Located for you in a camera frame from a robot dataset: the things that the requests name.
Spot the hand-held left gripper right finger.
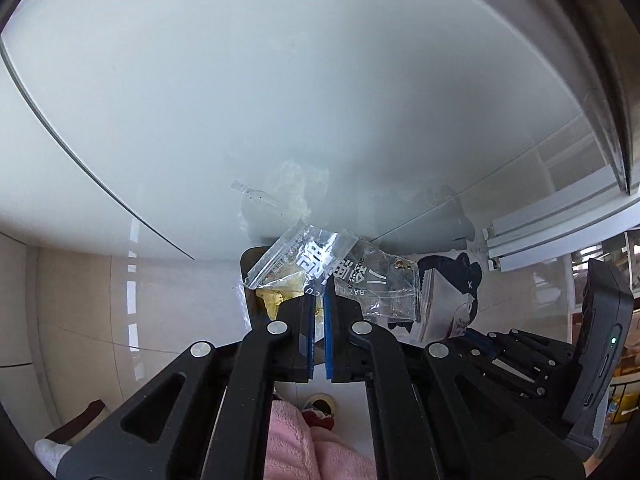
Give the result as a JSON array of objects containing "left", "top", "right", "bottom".
[{"left": 322, "top": 276, "right": 586, "bottom": 480}]

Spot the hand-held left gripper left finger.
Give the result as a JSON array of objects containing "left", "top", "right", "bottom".
[{"left": 55, "top": 296, "right": 317, "bottom": 480}]

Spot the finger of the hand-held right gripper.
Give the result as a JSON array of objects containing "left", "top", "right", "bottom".
[
  {"left": 462, "top": 327, "right": 576, "bottom": 368},
  {"left": 492, "top": 355, "right": 571, "bottom": 402}
]

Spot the clear plastic bag white print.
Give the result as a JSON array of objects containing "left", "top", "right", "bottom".
[{"left": 244, "top": 224, "right": 421, "bottom": 323}]

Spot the patterned slipper red bow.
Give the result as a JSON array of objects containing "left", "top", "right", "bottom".
[{"left": 302, "top": 394, "right": 337, "bottom": 429}]

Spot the black white printed bag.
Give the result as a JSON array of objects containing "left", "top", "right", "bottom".
[{"left": 390, "top": 254, "right": 483, "bottom": 343}]

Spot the white glossy cabinet door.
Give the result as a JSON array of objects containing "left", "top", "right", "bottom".
[
  {"left": 0, "top": 0, "right": 601, "bottom": 261},
  {"left": 0, "top": 45, "right": 196, "bottom": 261}
]

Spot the wooden chair leg white cover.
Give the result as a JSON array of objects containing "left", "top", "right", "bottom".
[{"left": 34, "top": 399, "right": 107, "bottom": 476}]

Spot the aluminium frame rail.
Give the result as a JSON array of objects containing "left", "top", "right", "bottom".
[{"left": 481, "top": 162, "right": 628, "bottom": 273}]

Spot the dark door frame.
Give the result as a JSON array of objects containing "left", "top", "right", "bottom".
[{"left": 540, "top": 0, "right": 640, "bottom": 196}]

